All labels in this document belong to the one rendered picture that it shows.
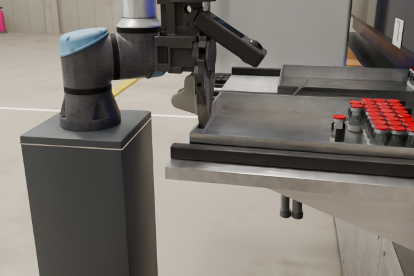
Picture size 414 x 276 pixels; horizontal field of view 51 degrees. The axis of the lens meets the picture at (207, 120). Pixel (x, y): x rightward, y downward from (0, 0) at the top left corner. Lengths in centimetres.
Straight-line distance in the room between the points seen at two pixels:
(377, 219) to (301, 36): 94
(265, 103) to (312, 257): 122
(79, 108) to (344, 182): 68
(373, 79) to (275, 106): 42
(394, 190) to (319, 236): 155
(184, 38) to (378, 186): 34
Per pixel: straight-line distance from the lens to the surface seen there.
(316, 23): 155
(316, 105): 88
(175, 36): 65
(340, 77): 122
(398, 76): 124
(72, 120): 108
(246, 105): 89
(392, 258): 103
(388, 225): 74
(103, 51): 106
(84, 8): 1039
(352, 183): 61
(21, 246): 219
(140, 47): 106
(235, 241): 206
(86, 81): 106
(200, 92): 65
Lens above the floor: 113
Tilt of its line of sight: 18 degrees down
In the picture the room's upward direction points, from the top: straight up
